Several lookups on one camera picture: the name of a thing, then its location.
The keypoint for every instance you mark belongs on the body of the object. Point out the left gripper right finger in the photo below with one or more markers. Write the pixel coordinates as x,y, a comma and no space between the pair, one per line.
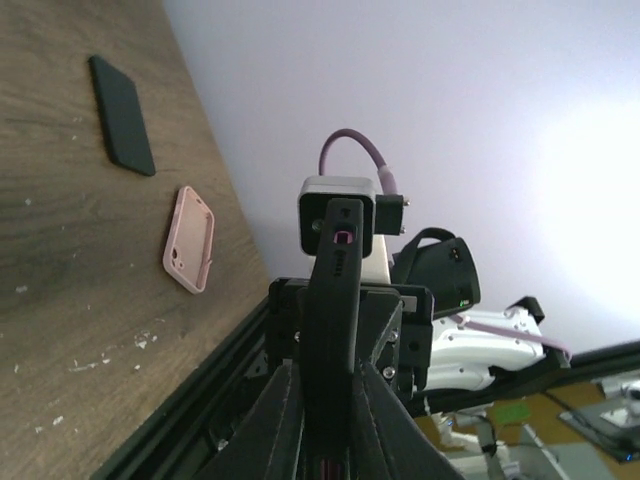
386,443

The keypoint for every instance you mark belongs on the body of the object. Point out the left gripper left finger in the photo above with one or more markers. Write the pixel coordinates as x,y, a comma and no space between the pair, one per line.
267,444

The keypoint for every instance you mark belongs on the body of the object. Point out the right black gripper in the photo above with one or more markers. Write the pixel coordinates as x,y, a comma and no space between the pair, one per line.
394,330

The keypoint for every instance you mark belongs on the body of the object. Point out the black phone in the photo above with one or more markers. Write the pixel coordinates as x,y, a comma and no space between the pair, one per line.
328,340

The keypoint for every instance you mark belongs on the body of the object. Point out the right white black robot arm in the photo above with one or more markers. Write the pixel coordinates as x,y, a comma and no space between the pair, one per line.
477,357

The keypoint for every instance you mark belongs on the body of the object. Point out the pink phone case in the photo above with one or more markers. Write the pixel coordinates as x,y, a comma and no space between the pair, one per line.
187,256

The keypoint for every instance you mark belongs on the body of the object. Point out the black phone case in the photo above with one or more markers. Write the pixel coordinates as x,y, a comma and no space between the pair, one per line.
121,118

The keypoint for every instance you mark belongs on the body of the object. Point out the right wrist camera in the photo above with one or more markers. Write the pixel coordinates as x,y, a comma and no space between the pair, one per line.
382,213

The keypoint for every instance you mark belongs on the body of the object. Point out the black aluminium frame rail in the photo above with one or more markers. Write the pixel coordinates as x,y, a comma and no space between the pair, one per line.
200,418

